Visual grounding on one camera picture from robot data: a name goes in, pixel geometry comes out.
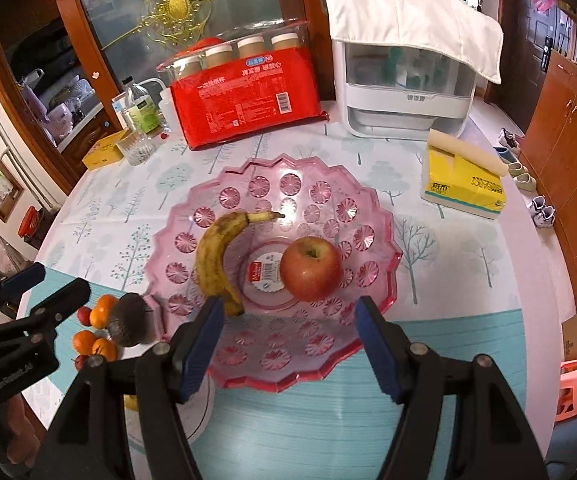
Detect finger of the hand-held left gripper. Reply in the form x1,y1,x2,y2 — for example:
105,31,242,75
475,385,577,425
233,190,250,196
0,262,46,331
0,280,90,345

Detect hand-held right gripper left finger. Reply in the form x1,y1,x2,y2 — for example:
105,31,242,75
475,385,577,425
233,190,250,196
28,296,226,480

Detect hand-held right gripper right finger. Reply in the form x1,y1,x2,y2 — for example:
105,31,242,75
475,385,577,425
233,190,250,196
354,295,551,480

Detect pink plastic fruit bowl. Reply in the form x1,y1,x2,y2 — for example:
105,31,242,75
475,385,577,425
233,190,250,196
141,156,403,393

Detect red plastic box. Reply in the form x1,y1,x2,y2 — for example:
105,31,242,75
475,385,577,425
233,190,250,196
18,205,42,241

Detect dark avocado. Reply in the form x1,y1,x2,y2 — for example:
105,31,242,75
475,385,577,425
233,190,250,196
107,292,155,348

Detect spotted yellow banana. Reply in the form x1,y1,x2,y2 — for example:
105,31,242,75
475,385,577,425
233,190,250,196
194,210,285,317

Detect red apple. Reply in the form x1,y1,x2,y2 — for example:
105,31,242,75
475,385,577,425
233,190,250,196
281,236,344,303

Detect wooden display cabinet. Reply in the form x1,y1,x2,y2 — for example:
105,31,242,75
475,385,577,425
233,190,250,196
0,10,124,191

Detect yellow cardboard box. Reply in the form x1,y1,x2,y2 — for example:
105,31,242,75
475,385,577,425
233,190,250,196
81,129,134,171

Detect clear glass cup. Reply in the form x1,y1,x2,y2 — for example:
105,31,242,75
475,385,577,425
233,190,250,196
116,130,156,166

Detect yellow tissue pack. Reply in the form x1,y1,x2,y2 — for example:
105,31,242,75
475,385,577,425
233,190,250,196
419,129,510,221

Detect clear bottle green label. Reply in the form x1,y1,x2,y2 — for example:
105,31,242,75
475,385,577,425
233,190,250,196
121,76,162,136

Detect white plastic bottle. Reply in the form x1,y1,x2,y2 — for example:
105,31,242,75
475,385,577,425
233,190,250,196
157,89,175,133

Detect red pack of paper cups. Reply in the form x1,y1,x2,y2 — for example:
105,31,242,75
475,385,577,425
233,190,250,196
156,20,330,152

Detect white countertop sterilizer appliance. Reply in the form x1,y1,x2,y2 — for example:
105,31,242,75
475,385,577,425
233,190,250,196
331,35,476,141

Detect dark sneaker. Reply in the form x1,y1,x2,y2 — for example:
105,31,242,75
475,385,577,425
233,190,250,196
497,127,524,150

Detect wooden shoe cabinet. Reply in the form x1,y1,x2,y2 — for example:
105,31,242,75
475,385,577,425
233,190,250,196
521,50,577,311

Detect frosted glass sliding door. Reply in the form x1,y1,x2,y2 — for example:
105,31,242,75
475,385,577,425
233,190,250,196
48,0,329,121

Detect gold door ornament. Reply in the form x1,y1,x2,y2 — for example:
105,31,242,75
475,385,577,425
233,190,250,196
101,0,301,56

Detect dark entrance door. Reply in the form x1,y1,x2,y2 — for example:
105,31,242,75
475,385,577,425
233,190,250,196
498,0,561,133

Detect white cloth cover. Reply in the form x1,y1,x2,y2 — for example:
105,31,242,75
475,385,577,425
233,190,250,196
325,0,504,85

